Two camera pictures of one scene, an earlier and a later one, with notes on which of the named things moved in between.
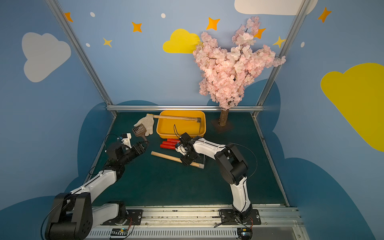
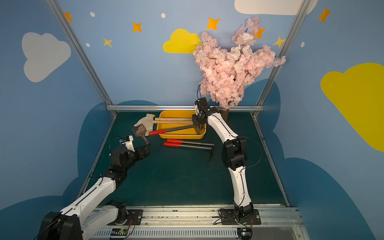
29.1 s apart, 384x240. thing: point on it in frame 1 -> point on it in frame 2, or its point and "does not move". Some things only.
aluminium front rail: (205, 223) does not move
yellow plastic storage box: (173, 128) does not move
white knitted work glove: (148, 122) does not move
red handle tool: (168, 146) -> (166, 131)
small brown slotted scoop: (140, 131) does not move
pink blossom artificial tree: (225, 73) does not move
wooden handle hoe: (177, 159) -> (182, 121)
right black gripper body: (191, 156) -> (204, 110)
